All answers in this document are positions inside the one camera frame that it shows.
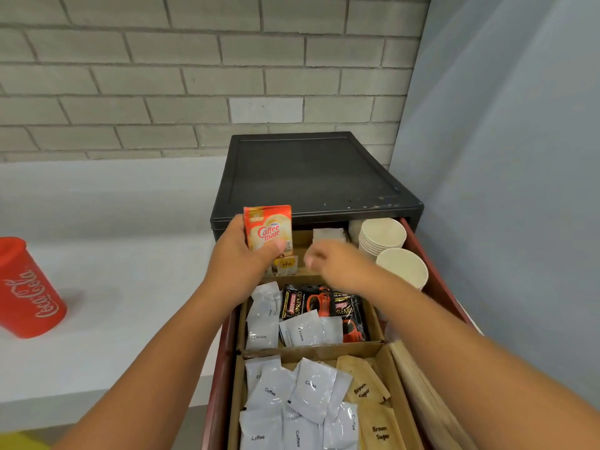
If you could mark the person's left hand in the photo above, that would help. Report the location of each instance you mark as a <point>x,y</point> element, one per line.
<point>229,267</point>

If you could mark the person's right hand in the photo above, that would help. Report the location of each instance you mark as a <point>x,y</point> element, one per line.
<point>344,269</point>

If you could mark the person's left thumb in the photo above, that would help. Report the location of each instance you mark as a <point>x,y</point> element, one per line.
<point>271,252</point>

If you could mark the person's right fingers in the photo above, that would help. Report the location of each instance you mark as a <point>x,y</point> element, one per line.
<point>318,255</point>

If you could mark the orange creamer packet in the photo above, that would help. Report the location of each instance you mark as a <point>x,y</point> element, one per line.
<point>268,227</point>

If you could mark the person's left forearm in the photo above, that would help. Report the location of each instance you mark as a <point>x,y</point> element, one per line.
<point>154,370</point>

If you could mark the person's right forearm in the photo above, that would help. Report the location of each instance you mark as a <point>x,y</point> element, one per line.
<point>478,370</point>

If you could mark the small yellow tea bag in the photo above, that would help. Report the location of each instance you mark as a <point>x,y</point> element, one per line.
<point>287,265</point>

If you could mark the clear white packets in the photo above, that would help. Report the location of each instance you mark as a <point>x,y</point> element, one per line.
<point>330,235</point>

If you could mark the white cream sachet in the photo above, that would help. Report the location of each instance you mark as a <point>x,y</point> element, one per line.
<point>268,295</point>
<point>333,330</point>
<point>302,328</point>
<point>261,330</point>

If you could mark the black coffee sachet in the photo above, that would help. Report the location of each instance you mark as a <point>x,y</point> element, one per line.
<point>352,318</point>
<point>304,299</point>

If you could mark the stack of white paper cups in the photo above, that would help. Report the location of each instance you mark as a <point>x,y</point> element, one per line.
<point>382,234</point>

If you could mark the black drawer cabinet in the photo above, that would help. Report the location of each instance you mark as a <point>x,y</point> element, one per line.
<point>314,178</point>

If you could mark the white paper cup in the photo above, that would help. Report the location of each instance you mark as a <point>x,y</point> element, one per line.
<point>403,267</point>

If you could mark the cardboard drawer divider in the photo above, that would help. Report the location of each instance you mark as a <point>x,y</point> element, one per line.
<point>309,351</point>

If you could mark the brown sugar sachet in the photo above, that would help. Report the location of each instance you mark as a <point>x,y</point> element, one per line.
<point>382,428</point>
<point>363,381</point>

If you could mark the red drawer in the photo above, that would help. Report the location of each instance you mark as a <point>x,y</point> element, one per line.
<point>220,384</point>

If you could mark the pile of white coffee sachets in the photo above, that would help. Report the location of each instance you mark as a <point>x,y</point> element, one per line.
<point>290,407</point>

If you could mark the brown cardboard flap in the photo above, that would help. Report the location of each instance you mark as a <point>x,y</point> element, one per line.
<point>422,393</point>

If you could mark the red plastic cup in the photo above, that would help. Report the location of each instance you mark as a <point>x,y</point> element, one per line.
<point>26,290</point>

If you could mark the yellow object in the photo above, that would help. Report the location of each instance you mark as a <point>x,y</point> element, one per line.
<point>21,442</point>

